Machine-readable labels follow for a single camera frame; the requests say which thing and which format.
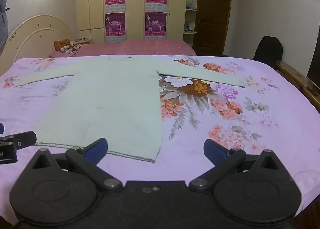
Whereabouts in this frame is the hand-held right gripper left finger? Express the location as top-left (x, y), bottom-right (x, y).
top-left (31, 138), bottom-right (123, 193)

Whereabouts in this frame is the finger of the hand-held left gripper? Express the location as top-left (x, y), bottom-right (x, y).
top-left (5, 131), bottom-right (37, 150)

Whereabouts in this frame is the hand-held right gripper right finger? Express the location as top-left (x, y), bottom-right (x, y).
top-left (188, 139), bottom-right (288, 192)

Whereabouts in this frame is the pale green sweater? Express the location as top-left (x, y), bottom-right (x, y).
top-left (14, 55), bottom-right (246, 163)

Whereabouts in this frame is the lilac floral bed sheet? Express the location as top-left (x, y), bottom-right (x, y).
top-left (0, 54), bottom-right (320, 225)

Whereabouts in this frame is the cream arched headboard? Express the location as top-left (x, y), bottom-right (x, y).
top-left (0, 14), bottom-right (77, 76)

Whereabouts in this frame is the orange patterned pillow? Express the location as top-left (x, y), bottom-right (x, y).
top-left (54, 39), bottom-right (82, 54)

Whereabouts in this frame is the pink checked bedspread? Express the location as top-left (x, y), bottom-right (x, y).
top-left (49, 39), bottom-right (198, 58)

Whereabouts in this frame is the grey blue curtain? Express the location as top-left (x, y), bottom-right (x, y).
top-left (0, 0), bottom-right (12, 56)

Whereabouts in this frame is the dark wooden door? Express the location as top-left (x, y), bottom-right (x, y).
top-left (192, 0), bottom-right (233, 56)

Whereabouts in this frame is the cream corner shelf unit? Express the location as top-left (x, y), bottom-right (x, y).
top-left (183, 0), bottom-right (201, 50)

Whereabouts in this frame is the cream wardrobe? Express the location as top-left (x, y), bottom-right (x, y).
top-left (75, 0), bottom-right (188, 44)

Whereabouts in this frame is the wooden furniture frame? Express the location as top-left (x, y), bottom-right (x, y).
top-left (276, 60), bottom-right (320, 115)

